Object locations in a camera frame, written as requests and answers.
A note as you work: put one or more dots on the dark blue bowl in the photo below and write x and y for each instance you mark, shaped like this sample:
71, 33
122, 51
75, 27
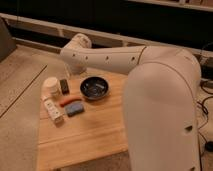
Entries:
94, 88

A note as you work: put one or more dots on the white cylindrical cup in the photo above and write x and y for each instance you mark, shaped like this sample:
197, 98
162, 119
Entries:
51, 87

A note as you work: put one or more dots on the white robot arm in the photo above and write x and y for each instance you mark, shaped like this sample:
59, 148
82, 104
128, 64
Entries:
159, 100

